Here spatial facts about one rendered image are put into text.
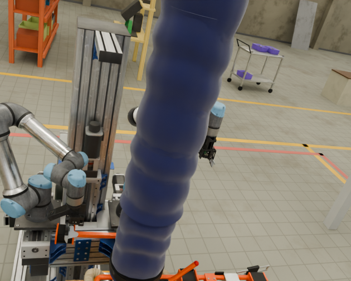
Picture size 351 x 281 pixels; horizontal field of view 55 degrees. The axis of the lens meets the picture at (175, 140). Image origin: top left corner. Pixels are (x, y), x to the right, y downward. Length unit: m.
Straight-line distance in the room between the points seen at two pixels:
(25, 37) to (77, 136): 5.41
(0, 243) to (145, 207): 2.30
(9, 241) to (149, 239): 2.21
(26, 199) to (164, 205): 0.85
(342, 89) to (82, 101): 8.62
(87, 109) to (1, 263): 1.75
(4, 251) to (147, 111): 2.45
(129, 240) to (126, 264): 0.12
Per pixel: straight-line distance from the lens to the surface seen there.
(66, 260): 2.19
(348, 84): 9.86
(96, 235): 1.71
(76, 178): 1.47
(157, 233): 1.23
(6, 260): 3.20
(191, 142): 1.01
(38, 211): 1.94
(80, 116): 1.83
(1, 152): 1.71
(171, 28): 0.91
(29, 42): 7.20
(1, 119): 1.68
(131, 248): 1.29
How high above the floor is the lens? 2.40
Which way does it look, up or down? 28 degrees down
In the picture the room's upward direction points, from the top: 14 degrees clockwise
